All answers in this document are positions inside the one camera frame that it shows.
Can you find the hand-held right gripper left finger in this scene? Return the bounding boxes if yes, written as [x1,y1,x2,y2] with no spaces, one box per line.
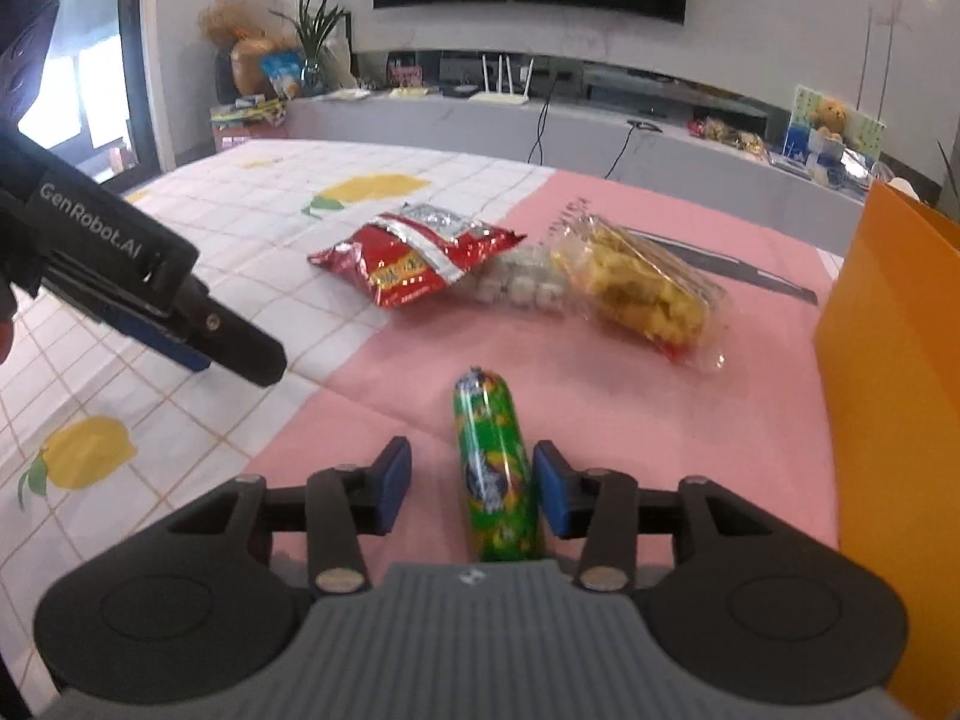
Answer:
[161,436,413,593]

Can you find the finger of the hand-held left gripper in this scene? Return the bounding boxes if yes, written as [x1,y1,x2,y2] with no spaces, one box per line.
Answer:
[97,274,288,389]

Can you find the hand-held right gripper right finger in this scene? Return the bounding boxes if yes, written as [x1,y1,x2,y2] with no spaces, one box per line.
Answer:
[532,441,811,593]

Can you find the green sausage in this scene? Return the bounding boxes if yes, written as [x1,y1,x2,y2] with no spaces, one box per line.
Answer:
[452,366,541,563]

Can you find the orange cardboard box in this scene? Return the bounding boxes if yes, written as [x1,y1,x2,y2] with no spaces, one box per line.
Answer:
[814,178,960,720]

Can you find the clear bag of yellow snacks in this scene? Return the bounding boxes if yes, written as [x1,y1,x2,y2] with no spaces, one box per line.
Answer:
[551,214,732,372]

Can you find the pile of wrapped snacks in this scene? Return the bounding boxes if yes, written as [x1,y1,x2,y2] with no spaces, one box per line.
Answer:
[690,116,770,155]

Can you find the pink mat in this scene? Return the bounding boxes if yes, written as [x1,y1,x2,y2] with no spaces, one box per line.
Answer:
[247,165,845,593]

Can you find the checkered lemon print tablecloth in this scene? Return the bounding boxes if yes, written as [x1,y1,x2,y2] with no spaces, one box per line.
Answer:
[0,139,552,691]

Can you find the pink box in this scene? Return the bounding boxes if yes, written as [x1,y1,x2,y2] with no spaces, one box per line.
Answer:
[212,124,290,155]

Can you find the red snack bag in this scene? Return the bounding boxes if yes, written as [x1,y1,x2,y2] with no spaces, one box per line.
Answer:
[306,202,526,311]

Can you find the yellow packets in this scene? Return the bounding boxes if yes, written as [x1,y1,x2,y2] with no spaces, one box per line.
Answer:
[210,94,290,128]

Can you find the clear packet of white candies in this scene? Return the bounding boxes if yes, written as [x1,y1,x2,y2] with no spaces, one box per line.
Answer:
[469,244,571,316]

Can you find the brown round ornament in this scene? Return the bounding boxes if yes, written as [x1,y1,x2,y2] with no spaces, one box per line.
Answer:
[199,0,297,102]

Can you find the blue snack bag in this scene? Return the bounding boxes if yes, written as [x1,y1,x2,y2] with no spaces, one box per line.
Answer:
[259,52,305,98]

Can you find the potted grass plant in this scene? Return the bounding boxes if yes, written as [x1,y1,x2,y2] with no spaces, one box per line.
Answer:
[270,0,361,95]

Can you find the grey television bench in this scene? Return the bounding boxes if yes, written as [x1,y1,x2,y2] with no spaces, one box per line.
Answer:
[289,52,871,222]

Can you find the white router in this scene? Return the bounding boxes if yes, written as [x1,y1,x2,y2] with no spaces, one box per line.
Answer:
[469,52,537,104]

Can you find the white and blue container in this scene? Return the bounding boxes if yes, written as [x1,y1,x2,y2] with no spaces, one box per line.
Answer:
[810,136,848,185]

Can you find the brown teddy bear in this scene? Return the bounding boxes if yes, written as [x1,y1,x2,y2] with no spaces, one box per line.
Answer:
[814,96,852,142]

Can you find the green picture board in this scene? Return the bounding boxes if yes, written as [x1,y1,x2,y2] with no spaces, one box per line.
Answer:
[784,85,887,166]

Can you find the black cable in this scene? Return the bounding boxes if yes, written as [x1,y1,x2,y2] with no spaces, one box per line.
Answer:
[604,120,665,181]
[525,79,560,166]

